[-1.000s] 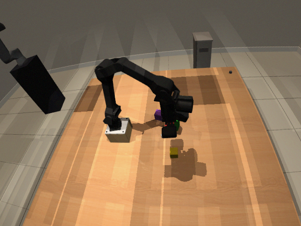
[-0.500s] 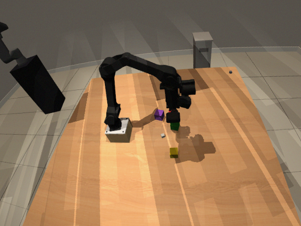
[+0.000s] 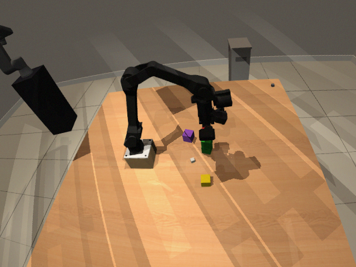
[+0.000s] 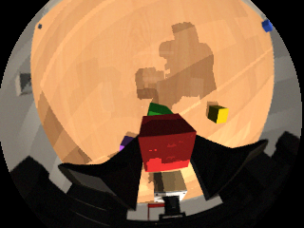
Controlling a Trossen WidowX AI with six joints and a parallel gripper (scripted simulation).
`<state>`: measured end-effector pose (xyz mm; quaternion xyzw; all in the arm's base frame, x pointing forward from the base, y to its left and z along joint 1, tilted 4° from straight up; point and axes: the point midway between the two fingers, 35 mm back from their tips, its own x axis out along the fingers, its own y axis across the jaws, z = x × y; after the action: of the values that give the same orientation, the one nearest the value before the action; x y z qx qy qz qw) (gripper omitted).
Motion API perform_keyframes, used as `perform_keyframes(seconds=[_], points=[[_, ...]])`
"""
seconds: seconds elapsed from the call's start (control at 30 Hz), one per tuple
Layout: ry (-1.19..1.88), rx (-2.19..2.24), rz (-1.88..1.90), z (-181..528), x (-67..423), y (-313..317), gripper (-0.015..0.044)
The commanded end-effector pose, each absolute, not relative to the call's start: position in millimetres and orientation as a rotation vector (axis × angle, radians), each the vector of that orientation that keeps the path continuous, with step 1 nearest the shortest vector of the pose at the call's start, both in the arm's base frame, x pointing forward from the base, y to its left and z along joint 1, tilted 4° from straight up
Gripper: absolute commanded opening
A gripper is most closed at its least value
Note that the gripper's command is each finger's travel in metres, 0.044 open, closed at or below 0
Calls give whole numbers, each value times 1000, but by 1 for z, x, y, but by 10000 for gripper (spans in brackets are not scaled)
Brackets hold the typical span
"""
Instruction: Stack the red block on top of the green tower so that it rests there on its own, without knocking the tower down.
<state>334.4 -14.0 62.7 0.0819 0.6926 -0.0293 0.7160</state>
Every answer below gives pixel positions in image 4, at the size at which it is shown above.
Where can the red block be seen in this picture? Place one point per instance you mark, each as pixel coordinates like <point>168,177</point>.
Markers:
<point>166,142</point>

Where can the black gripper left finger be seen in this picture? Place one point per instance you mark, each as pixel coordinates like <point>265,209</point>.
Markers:
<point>119,176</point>

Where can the small blue block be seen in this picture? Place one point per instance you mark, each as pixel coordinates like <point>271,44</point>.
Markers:
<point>266,24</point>

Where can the purple cube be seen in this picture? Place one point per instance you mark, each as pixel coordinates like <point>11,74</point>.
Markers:
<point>125,141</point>

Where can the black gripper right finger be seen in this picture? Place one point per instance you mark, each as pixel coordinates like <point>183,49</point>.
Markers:
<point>215,165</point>

